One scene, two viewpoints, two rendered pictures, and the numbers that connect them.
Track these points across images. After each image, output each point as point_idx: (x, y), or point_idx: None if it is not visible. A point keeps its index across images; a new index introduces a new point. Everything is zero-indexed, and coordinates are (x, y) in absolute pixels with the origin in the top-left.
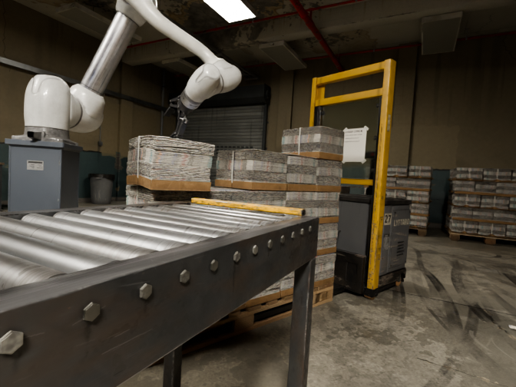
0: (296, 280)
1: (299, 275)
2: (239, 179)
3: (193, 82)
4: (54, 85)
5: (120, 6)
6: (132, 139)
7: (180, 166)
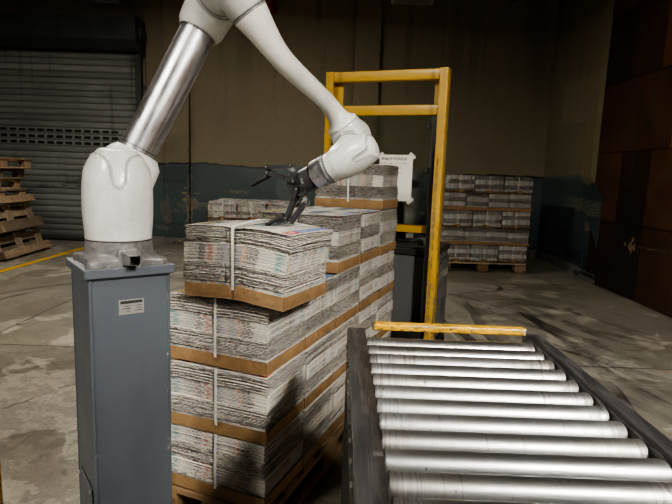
0: None
1: None
2: None
3: (347, 160)
4: (142, 169)
5: (199, 19)
6: (200, 225)
7: (304, 269)
